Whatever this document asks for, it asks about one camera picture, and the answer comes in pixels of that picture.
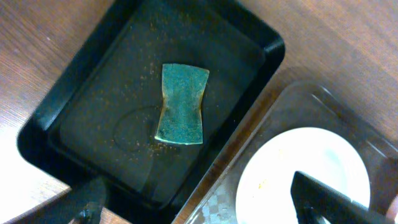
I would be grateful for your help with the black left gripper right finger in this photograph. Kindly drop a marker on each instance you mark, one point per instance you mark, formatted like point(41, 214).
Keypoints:
point(313, 200)

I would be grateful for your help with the green yellow sponge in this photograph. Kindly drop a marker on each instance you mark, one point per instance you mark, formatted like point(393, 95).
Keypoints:
point(183, 87)

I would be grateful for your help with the white plate with sauce smear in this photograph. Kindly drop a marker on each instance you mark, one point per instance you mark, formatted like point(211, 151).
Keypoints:
point(263, 194)

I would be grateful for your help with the black rectangular tray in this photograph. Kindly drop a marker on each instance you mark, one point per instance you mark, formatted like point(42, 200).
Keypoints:
point(101, 116)

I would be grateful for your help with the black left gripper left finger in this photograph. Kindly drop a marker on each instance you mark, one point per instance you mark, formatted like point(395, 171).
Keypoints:
point(83, 203)

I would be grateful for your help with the brown serving tray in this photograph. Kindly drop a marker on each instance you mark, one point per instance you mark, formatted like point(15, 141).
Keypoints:
point(305, 105)

